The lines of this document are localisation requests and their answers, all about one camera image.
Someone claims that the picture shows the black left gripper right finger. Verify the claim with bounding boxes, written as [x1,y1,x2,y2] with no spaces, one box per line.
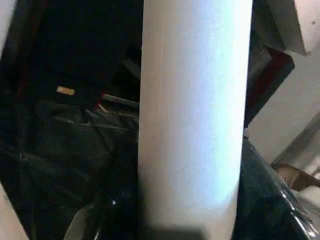
[232,137,320,240]

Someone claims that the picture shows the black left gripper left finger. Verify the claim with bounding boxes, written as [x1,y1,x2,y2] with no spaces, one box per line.
[62,192,145,240]

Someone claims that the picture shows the white plastic table leg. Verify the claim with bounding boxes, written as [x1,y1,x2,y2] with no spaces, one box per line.
[137,0,254,240]

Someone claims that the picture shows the small yellow label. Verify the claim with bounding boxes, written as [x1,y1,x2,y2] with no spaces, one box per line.
[56,86,76,97]

